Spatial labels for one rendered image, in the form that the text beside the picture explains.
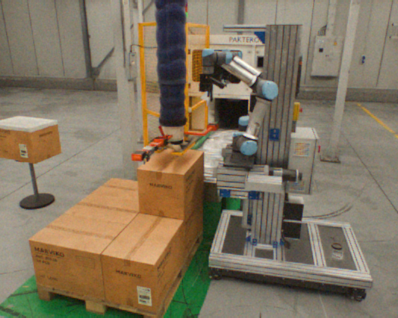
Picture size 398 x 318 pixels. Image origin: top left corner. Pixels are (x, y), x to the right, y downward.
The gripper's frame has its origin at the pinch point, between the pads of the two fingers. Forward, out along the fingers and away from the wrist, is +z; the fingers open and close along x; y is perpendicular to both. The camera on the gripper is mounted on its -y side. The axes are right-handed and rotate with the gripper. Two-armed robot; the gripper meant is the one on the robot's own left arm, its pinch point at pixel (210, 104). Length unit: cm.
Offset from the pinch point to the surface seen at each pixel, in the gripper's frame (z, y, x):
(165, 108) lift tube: 11, 41, -31
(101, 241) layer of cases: 98, 72, 33
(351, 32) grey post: -50, -149, -345
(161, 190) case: 74, 41, -11
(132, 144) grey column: 86, 125, -155
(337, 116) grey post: 78, -148, -345
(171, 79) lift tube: -11.3, 35.5, -30.0
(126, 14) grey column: -65, 124, -159
